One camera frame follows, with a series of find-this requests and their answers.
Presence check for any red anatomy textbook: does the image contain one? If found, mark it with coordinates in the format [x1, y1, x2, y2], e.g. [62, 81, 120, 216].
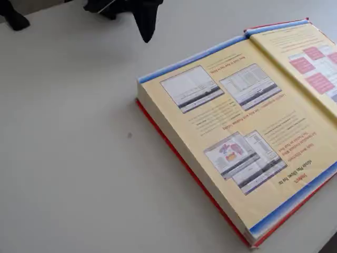
[135, 17, 337, 249]

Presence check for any black stand foot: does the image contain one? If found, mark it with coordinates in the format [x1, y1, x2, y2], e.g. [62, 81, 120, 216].
[0, 0, 31, 32]

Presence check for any red white wire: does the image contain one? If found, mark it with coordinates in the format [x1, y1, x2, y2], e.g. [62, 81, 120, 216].
[98, 0, 117, 13]

